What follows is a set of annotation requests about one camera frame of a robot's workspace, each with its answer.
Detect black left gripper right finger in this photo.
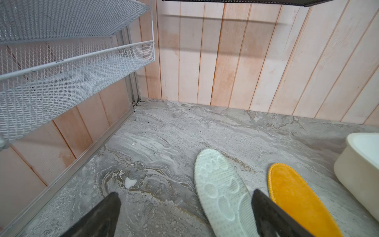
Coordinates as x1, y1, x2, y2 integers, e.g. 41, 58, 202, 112
251, 189, 312, 237

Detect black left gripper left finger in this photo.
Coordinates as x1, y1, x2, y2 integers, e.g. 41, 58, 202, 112
61, 192, 121, 237

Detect white textured insole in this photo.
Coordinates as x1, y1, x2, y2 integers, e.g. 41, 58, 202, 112
194, 149, 259, 237

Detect white plastic storage box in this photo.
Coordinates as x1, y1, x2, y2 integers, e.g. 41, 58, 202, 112
334, 133, 379, 220

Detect yellow fuzzy insole upper left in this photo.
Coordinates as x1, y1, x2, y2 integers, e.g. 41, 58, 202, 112
267, 164, 343, 237

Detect white wire mesh shelf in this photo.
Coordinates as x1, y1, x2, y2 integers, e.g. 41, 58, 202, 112
1, 1, 156, 149

